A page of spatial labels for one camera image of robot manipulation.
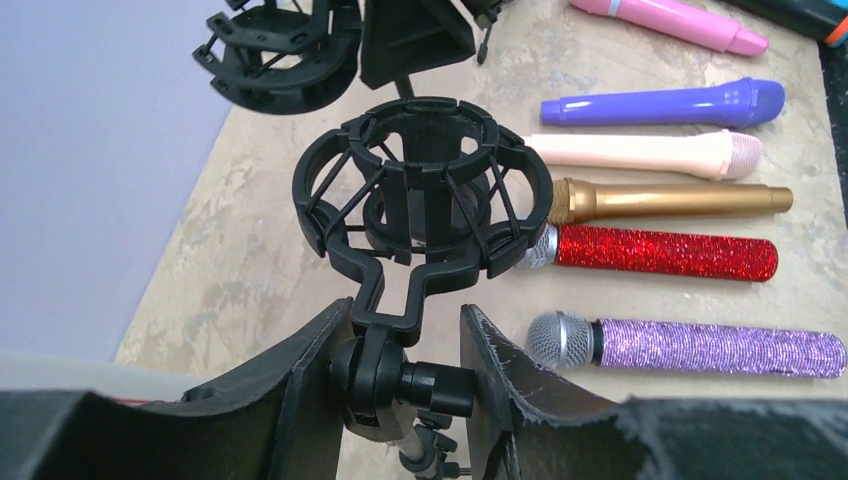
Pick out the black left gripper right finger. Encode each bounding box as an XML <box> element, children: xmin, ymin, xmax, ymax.
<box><xmin>460</xmin><ymin>304</ymin><xmax>847</xmax><ymax>479</ymax></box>

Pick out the violet plastic microphone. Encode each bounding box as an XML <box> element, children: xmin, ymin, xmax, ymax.
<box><xmin>539</xmin><ymin>77</ymin><xmax>786</xmax><ymax>129</ymax></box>

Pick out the pink glitter microphone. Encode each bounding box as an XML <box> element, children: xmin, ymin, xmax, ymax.
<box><xmin>569</xmin><ymin>0</ymin><xmax>769</xmax><ymax>57</ymax></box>

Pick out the red glitter microphone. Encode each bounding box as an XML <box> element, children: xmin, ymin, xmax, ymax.
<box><xmin>516</xmin><ymin>224</ymin><xmax>779</xmax><ymax>282</ymax></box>

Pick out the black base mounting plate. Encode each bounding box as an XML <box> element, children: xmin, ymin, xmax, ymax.
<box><xmin>819</xmin><ymin>44</ymin><xmax>848</xmax><ymax>217</ymax></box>

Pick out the tripod shock mount stand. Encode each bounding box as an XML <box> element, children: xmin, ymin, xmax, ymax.
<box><xmin>292</xmin><ymin>97</ymin><xmax>553</xmax><ymax>479</ymax></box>

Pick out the round base shock mount stand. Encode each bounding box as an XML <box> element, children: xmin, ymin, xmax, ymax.
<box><xmin>192</xmin><ymin>0</ymin><xmax>362</xmax><ymax>115</ymax></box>

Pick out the purple glitter microphone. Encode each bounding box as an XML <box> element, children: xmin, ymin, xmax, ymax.
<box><xmin>525</xmin><ymin>311</ymin><xmax>847</xmax><ymax>379</ymax></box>

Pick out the cream peach plastic microphone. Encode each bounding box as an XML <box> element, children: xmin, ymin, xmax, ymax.
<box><xmin>523</xmin><ymin>130</ymin><xmax>764</xmax><ymax>181</ymax></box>

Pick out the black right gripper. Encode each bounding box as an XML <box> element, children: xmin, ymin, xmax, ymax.
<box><xmin>360</xmin><ymin>0</ymin><xmax>504</xmax><ymax>91</ymax></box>

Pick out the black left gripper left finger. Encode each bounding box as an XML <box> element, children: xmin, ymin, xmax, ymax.
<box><xmin>1</xmin><ymin>299</ymin><xmax>352</xmax><ymax>479</ymax></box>

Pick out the gold metallic microphone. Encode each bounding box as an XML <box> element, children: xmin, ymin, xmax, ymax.
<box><xmin>548</xmin><ymin>178</ymin><xmax>794</xmax><ymax>225</ymax></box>

